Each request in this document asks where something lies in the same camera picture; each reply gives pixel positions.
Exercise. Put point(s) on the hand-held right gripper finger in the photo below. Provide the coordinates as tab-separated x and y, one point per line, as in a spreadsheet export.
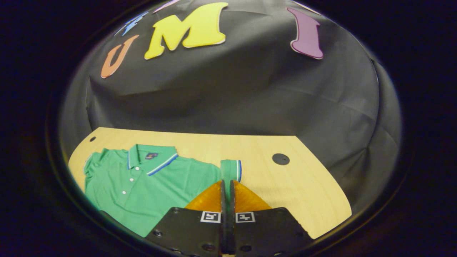
224	228
232	228

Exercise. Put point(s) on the green polo T-shirt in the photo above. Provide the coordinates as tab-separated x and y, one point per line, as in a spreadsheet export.
150	192

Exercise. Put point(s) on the black backdrop cloth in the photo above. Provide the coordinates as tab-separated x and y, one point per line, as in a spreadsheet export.
232	100

